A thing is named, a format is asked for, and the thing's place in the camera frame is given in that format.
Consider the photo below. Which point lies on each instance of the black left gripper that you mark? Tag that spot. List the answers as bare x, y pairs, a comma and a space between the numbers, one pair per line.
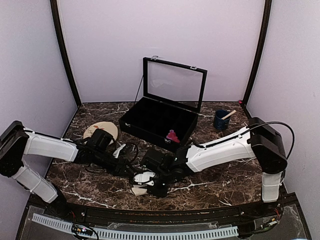
120, 167

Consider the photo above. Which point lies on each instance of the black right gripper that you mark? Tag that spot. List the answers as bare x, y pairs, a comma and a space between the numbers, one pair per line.
161, 193

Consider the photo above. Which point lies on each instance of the maroon purple striped sock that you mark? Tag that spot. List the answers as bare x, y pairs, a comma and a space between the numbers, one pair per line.
172, 136

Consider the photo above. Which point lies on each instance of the beige brown striped sock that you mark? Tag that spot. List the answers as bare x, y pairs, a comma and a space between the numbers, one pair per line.
138, 191

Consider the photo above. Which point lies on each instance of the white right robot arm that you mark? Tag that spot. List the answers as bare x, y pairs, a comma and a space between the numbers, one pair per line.
257, 140

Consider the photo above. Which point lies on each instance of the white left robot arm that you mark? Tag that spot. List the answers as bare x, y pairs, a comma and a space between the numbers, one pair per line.
18, 141

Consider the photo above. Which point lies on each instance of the beige cloth hat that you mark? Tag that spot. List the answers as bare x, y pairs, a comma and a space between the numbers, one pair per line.
107, 126

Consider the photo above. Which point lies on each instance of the dark blue mug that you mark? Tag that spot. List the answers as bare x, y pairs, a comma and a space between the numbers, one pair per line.
218, 122

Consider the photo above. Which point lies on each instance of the black display case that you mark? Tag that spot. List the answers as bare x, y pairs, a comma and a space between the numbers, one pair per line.
172, 99

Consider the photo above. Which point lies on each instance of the wooden stick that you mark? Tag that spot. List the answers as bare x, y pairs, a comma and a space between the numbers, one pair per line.
229, 114

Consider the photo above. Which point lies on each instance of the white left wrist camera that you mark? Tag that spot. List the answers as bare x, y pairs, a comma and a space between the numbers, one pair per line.
117, 152

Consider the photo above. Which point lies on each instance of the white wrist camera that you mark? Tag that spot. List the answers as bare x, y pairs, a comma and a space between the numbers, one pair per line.
117, 152
145, 178

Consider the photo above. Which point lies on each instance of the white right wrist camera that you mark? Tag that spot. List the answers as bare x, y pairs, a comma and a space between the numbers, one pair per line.
145, 178

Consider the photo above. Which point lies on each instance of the white slotted cable duct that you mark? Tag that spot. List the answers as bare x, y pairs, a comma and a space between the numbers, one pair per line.
125, 231

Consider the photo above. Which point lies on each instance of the black front frame rail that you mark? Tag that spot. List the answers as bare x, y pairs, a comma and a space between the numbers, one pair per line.
170, 211

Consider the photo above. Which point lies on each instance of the black left corner post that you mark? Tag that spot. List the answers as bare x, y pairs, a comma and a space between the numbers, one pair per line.
63, 51

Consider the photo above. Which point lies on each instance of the black corner post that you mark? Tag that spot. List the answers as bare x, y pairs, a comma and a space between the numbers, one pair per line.
63, 51
259, 51

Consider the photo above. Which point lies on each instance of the black right corner post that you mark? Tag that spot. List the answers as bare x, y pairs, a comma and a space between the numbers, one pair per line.
259, 51

